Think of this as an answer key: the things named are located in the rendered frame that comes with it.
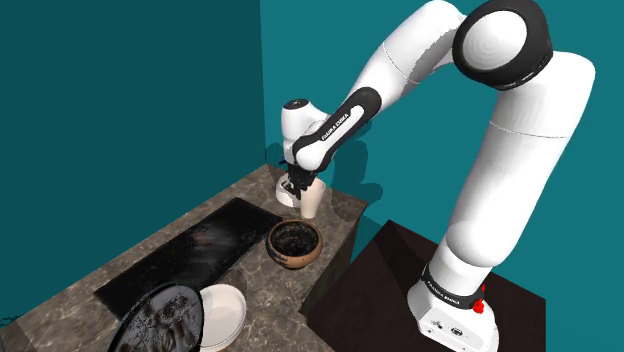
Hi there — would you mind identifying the small white bowl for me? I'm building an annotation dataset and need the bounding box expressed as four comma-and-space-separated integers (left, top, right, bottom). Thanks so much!
275, 178, 301, 208

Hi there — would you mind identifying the cream tall cup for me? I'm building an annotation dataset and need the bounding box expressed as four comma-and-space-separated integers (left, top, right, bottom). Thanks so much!
299, 179, 327, 220

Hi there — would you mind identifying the brown clay bowl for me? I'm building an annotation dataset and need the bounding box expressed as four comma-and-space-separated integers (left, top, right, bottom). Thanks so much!
265, 219, 324, 270

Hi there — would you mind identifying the black cooktop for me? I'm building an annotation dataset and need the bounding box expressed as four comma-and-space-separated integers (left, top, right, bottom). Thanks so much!
93, 196, 284, 321

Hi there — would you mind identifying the dark robot stand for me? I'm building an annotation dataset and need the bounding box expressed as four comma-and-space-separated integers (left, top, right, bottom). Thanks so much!
305, 219, 547, 352

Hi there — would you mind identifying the black round plate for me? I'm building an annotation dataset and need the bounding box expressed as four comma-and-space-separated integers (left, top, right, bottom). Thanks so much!
107, 282, 204, 352

